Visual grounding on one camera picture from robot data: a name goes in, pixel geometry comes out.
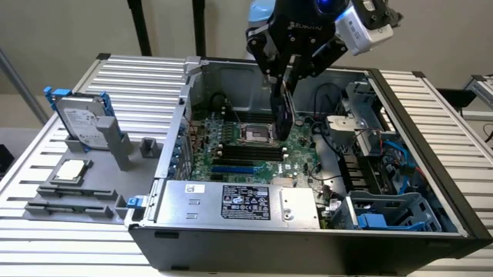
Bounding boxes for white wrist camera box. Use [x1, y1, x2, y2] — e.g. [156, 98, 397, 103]
[334, 0, 405, 57]

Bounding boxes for silver CPU chip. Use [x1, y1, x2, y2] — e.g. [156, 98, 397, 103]
[52, 159, 92, 185]

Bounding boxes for blue disk bay latch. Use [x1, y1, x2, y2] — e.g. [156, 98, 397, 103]
[356, 213, 389, 230]

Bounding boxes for gold chipset heat sink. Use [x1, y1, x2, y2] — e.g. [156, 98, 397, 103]
[270, 177, 301, 186]

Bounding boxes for black open PC case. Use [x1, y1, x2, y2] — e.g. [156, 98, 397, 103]
[127, 55, 493, 272]

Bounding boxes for black looped wire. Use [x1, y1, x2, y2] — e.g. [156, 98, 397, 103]
[314, 83, 345, 118]

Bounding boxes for silver hard disk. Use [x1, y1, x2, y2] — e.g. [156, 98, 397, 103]
[56, 96, 114, 151]

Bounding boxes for metal slat side table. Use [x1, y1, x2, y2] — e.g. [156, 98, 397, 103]
[461, 74, 493, 122]

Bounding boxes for blue expansion slot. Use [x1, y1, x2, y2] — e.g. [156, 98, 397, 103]
[210, 165, 255, 176]

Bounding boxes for gray metal frame leg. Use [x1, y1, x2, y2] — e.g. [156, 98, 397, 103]
[0, 47, 50, 125]

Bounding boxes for blue plastic disk carrier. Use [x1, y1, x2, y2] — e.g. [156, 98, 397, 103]
[43, 86, 131, 151]

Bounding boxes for black vertical pole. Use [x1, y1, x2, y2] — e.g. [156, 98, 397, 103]
[130, 0, 154, 57]
[191, 0, 209, 57]

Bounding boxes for gray disk bay cage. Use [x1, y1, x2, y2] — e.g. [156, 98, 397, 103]
[330, 190, 444, 232]

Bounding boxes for blue SATA wire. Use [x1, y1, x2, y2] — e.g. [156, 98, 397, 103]
[380, 138, 417, 200]

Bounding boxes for metal CPU socket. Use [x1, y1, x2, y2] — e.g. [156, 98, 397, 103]
[237, 122, 279, 145]

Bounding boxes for green motherboard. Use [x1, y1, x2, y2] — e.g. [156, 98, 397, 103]
[187, 111, 337, 200]

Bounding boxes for metal drive bay bracket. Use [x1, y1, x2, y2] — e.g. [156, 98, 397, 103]
[325, 81, 398, 158]

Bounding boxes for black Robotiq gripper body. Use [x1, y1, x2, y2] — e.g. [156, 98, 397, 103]
[269, 0, 350, 58]

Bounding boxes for dark RAM stick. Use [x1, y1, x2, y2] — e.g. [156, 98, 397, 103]
[38, 187, 118, 197]

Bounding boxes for silver power supply unit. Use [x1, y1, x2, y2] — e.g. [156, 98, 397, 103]
[152, 180, 323, 230]

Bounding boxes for black box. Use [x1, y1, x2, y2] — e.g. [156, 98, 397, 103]
[436, 88, 476, 110]

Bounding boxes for black RAM stick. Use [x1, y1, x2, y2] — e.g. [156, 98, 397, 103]
[269, 56, 298, 142]

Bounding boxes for black RAM slot bank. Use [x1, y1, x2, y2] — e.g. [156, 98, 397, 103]
[233, 110, 275, 123]
[222, 143, 289, 164]

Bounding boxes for gray parts rack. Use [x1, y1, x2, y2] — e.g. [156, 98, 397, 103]
[24, 116, 167, 222]

